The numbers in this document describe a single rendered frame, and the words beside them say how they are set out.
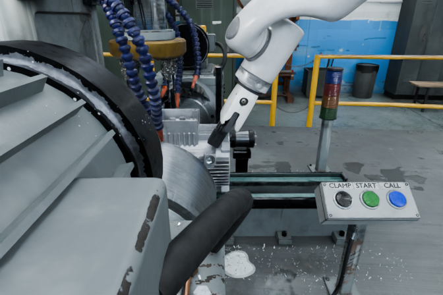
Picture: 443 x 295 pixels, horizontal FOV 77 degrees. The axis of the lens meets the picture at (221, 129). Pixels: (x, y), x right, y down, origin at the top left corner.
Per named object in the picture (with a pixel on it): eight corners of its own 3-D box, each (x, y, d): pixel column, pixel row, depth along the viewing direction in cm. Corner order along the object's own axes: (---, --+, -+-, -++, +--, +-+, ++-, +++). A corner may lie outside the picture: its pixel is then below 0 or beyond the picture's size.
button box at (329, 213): (319, 224, 55) (328, 218, 50) (313, 189, 58) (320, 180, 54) (406, 224, 55) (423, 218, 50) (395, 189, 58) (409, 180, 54)
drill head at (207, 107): (144, 166, 94) (135, 94, 85) (166, 124, 132) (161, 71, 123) (218, 166, 94) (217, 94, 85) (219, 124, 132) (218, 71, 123)
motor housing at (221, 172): (153, 207, 73) (146, 141, 66) (165, 170, 91) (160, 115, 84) (229, 206, 73) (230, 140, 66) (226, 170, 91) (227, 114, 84)
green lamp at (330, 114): (322, 120, 103) (324, 108, 102) (317, 114, 109) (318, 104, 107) (338, 120, 103) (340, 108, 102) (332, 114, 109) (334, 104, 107)
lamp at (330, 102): (324, 108, 102) (325, 96, 100) (318, 104, 107) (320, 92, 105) (340, 108, 102) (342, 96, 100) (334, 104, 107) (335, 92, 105)
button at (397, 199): (387, 209, 52) (393, 206, 51) (383, 193, 54) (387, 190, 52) (403, 209, 52) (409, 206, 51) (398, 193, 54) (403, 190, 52)
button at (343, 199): (334, 209, 52) (338, 206, 51) (331, 193, 54) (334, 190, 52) (351, 209, 52) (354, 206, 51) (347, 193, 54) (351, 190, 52)
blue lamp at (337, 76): (327, 84, 98) (329, 71, 97) (322, 80, 104) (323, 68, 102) (344, 84, 98) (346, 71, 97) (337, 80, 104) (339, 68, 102)
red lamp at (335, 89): (325, 96, 100) (327, 84, 98) (320, 92, 105) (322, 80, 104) (342, 96, 100) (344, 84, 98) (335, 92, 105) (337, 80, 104)
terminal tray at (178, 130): (151, 147, 71) (148, 121, 69) (159, 132, 81) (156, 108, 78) (198, 147, 72) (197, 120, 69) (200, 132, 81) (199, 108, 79)
